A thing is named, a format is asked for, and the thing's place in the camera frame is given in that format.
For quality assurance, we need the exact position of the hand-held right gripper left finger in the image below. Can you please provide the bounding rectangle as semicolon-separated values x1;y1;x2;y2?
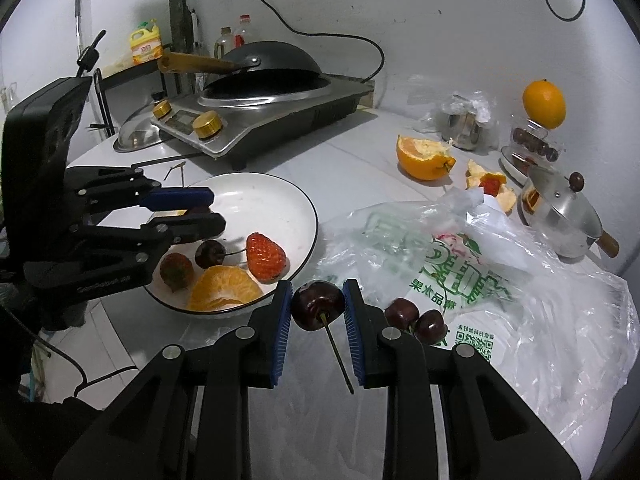
52;280;293;480

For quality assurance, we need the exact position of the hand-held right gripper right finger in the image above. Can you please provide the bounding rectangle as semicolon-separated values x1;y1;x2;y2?
341;279;583;480

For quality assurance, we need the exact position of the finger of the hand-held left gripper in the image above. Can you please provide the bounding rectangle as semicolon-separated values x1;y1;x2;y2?
65;165;215;221
75;212;227;262

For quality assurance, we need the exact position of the dark red cherry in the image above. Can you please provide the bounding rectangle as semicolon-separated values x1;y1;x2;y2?
194;240;249;270
384;298;420;331
414;309;449;346
291;281;355;395

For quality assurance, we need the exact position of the dark strawberry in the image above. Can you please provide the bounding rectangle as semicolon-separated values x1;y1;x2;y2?
159;253;195;292

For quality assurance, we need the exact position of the large orange segment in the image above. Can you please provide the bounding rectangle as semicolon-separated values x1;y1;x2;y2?
192;265;264;307

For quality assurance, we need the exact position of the white plate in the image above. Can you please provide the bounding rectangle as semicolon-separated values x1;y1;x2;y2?
141;172;319;316

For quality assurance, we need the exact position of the small orange segment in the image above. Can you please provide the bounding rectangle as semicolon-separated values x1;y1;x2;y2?
187;297;247;314

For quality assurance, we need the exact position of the red strawberry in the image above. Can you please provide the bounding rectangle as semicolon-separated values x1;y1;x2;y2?
245;232;289;284

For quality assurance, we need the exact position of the clear printed plastic bag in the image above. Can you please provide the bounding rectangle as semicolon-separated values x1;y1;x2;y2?
317;187;636;461

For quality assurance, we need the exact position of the steel pot lid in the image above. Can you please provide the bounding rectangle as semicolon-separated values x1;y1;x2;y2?
113;91;168;154

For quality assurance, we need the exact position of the steel induction cooker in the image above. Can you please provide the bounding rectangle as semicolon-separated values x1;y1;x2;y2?
150;74;375;171

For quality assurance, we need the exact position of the yellow dish soap bottle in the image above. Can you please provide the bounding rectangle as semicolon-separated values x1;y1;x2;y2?
130;18;165;66

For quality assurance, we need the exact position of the black wok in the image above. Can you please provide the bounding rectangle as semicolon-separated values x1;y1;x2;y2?
158;40;324;102

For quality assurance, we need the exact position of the half peeled orange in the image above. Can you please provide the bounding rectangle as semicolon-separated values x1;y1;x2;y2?
396;134;457;182

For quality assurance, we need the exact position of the orange peel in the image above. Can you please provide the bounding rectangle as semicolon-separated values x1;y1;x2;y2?
466;160;517;212

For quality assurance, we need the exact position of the red fruit piece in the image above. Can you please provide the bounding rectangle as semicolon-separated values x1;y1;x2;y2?
480;173;507;197

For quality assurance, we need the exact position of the small steel pot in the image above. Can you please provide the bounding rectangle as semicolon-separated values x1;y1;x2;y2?
517;165;620;260

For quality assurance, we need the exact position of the clear plastic wrap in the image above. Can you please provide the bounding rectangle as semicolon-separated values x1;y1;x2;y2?
414;75;497;152

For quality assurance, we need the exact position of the clear glass container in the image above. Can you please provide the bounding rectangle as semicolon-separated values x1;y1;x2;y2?
500;114;566;187

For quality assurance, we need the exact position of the whole orange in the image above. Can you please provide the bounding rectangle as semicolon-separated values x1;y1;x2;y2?
523;79;567;130

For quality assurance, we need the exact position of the dark vertical post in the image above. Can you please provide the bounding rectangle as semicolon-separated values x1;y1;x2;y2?
168;0;197;97

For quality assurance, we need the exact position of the thin black cable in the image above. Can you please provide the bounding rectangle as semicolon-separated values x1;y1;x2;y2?
31;331;90;397

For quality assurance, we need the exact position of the black power cable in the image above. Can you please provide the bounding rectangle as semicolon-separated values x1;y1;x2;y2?
220;0;386;84

